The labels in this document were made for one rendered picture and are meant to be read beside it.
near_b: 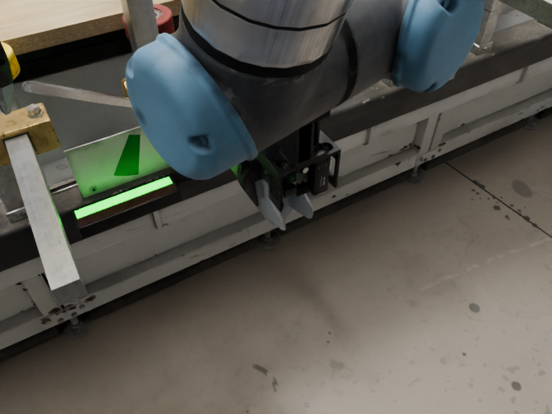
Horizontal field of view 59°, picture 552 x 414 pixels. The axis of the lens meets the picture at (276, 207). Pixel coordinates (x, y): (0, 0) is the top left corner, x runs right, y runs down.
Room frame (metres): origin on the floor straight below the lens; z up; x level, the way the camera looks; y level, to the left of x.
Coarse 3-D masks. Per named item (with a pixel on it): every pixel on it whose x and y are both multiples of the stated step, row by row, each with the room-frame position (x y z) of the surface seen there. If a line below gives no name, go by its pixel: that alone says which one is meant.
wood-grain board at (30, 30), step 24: (0, 0) 0.83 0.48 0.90; (24, 0) 0.83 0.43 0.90; (48, 0) 0.83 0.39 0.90; (72, 0) 0.83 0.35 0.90; (96, 0) 0.83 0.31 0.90; (120, 0) 0.83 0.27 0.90; (168, 0) 0.83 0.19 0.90; (0, 24) 0.75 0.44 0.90; (24, 24) 0.75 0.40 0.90; (48, 24) 0.75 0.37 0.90; (72, 24) 0.75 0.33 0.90; (96, 24) 0.77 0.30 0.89; (120, 24) 0.78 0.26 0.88; (24, 48) 0.71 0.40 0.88
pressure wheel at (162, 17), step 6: (156, 6) 0.80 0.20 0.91; (162, 6) 0.80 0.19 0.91; (156, 12) 0.78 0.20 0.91; (162, 12) 0.77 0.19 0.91; (168, 12) 0.77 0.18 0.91; (156, 18) 0.76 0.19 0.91; (162, 18) 0.75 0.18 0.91; (168, 18) 0.76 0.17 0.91; (162, 24) 0.74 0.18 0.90; (168, 24) 0.75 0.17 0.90; (126, 30) 0.74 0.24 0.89; (162, 30) 0.74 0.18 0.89; (168, 30) 0.75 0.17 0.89; (174, 30) 0.77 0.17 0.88; (126, 36) 0.75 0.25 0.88
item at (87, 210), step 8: (152, 184) 0.58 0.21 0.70; (160, 184) 0.58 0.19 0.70; (168, 184) 0.58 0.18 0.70; (128, 192) 0.56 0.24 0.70; (136, 192) 0.56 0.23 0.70; (144, 192) 0.56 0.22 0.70; (104, 200) 0.54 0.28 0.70; (112, 200) 0.54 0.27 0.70; (120, 200) 0.54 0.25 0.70; (88, 208) 0.53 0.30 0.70; (96, 208) 0.53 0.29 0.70; (104, 208) 0.53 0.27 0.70; (80, 216) 0.51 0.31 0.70
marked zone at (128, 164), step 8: (128, 136) 0.60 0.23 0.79; (136, 136) 0.60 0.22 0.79; (128, 144) 0.60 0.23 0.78; (136, 144) 0.60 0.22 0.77; (128, 152) 0.60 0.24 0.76; (136, 152) 0.60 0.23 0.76; (120, 160) 0.59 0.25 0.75; (128, 160) 0.59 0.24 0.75; (136, 160) 0.60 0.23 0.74; (120, 168) 0.59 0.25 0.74; (128, 168) 0.59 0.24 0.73; (136, 168) 0.60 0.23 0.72
